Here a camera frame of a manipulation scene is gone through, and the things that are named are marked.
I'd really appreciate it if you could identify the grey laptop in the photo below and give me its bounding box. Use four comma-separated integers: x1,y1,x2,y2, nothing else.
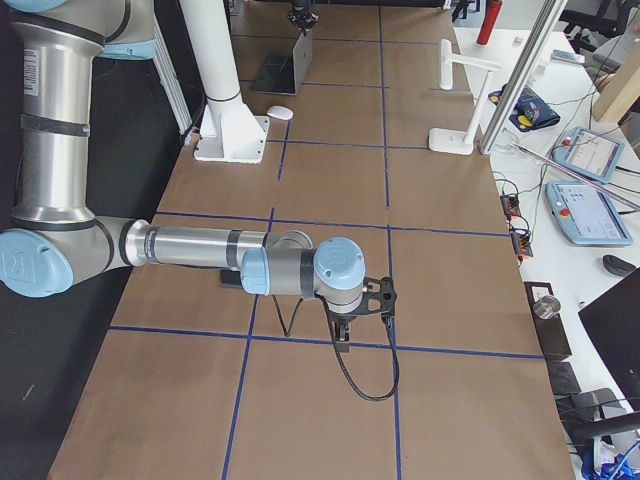
253,30,313,95

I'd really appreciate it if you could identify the navy space pattern pouch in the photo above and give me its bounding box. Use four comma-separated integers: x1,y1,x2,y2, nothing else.
509,87,561,133

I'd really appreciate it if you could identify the black computer mouse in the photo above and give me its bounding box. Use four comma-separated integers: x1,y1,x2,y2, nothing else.
602,254,637,278

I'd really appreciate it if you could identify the black usb hub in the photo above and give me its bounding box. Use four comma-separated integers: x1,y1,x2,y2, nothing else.
500,193,521,221
509,228,533,262

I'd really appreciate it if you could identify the white wireless mouse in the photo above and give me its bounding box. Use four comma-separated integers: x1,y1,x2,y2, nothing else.
266,105,294,121

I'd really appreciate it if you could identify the far blue teach pendant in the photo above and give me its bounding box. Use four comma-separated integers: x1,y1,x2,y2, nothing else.
552,126,624,184

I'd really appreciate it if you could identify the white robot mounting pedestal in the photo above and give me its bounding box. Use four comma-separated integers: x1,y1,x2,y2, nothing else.
180,0,269,164

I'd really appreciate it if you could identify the aluminium frame post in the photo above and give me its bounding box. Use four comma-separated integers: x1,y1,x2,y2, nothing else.
479,0,567,155

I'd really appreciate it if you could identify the blue teach pendant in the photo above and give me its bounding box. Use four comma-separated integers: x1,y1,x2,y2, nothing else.
552,126,624,184
545,181,633,247

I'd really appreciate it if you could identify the white desk lamp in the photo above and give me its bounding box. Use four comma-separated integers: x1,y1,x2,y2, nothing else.
425,38,503,155

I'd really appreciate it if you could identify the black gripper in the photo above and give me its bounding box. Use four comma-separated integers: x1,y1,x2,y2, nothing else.
327,300,359,350
287,10,318,34

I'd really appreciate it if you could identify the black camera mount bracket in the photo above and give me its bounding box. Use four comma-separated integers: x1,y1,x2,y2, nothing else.
358,277,397,318

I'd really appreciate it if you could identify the near blue teach pendant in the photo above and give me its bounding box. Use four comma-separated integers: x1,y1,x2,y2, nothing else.
545,181,633,247

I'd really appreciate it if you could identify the red cylinder bottle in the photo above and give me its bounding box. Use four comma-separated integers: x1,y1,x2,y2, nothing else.
476,0,503,45

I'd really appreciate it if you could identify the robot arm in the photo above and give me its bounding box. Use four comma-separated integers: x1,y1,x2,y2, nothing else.
1,60,307,360
287,0,319,34

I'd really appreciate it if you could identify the metal cup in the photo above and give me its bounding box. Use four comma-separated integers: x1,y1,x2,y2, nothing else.
532,295,561,320

